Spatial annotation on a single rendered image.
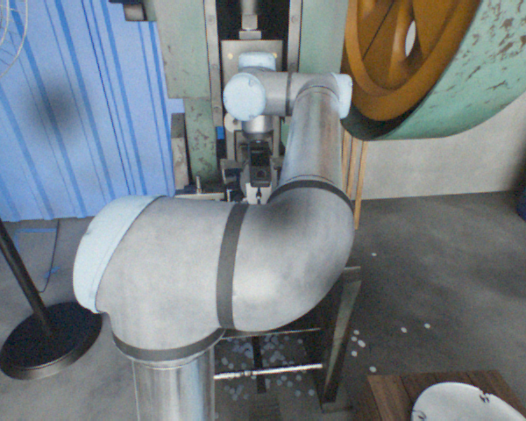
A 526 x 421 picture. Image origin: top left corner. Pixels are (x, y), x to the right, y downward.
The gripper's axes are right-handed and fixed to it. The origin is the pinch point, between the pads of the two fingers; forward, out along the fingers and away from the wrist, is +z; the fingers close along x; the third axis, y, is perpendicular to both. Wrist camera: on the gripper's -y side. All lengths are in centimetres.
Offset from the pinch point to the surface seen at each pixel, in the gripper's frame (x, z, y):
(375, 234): -86, 80, 90
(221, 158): 8.7, -8.9, 12.9
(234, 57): 4.1, -33.6, 11.5
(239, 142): 3.8, -14.7, 8.3
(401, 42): -39, -35, 18
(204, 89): 11.2, -27.7, 7.0
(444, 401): -44, 42, -30
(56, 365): 79, 78, 18
